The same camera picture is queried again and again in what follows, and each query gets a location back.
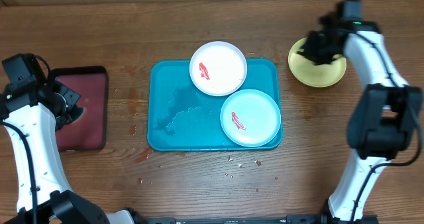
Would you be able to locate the green and pink sponge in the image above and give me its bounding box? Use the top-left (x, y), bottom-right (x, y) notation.
top-left (68, 107), bottom-right (84, 123)

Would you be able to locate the yellow-green rimmed plate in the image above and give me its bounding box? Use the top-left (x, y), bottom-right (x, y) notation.
top-left (288, 38), bottom-right (347, 87)

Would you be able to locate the light blue rimmed plate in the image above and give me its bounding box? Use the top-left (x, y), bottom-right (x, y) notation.
top-left (219, 89), bottom-right (283, 149)

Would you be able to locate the white plate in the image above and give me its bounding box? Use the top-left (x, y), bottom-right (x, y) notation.
top-left (189, 41), bottom-right (248, 96)

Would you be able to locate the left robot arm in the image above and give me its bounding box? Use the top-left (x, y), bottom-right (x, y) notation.
top-left (1, 82), bottom-right (134, 224)

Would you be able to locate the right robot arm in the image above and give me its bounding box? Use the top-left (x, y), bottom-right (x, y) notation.
top-left (298, 14), bottom-right (423, 223)

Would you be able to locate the black tray with red water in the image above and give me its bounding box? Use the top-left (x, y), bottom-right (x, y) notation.
top-left (48, 66), bottom-right (109, 152)

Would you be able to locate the blue plastic tray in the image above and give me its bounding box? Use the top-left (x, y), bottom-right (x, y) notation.
top-left (146, 58), bottom-right (284, 152)

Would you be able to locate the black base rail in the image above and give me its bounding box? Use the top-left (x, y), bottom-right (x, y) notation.
top-left (125, 207), bottom-right (379, 224)

